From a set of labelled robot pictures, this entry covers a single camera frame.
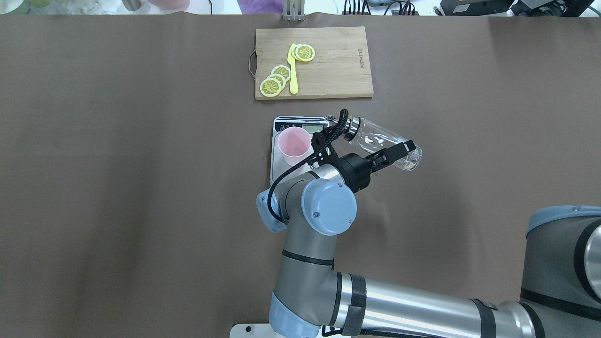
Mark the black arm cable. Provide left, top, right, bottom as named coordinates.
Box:
left=267, top=109, right=350, bottom=223

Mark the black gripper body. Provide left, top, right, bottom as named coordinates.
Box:
left=334, top=153, right=373, bottom=194

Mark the aluminium frame post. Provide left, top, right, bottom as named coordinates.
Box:
left=283, top=0, right=306, bottom=22

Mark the yellow lemon slice row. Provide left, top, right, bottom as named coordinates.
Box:
left=259, top=65, right=291, bottom=98

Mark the yellow plastic knife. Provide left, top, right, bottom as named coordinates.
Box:
left=287, top=43, right=299, bottom=95

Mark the pink plastic cup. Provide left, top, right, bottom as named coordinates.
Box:
left=277, top=126, right=312, bottom=166

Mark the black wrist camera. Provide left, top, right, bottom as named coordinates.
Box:
left=308, top=125, right=344, bottom=168

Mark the wooden cutting board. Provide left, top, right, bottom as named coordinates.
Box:
left=254, top=26, right=374, bottom=100

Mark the grey kitchen scale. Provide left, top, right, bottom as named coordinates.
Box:
left=269, top=116, right=329, bottom=184

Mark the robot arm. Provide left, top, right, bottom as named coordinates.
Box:
left=257, top=141, right=600, bottom=338

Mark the purple cloth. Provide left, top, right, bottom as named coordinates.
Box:
left=238, top=0, right=283, bottom=15

